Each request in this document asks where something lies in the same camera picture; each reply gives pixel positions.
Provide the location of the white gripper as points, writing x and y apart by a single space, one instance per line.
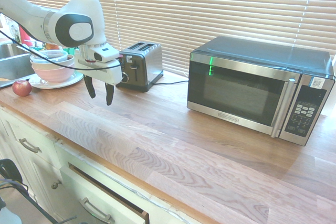
110 73

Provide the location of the stainless steel two-slot toaster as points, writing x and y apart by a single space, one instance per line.
147 58

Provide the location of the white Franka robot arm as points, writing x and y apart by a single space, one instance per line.
78 11

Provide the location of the white dinner plate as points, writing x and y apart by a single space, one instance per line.
73 79

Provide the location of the pink bowl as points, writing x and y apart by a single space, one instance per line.
52 74

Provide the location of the clear plastic food container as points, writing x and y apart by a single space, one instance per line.
53 54

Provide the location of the white bowl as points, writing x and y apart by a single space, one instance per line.
39 62

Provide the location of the red apple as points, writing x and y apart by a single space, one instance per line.
21 87

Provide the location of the stainless steel sink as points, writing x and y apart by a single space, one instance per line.
13 64

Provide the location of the white open drawer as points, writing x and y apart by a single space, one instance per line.
86 190

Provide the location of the round silver cabinet knob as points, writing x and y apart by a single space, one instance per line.
56 184

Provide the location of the black steel microwave oven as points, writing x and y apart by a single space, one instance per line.
236 93

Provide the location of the wide beige window blind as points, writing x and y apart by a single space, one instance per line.
210 6

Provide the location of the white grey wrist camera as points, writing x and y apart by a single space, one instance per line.
105 53

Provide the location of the black camera stand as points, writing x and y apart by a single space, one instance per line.
10 169

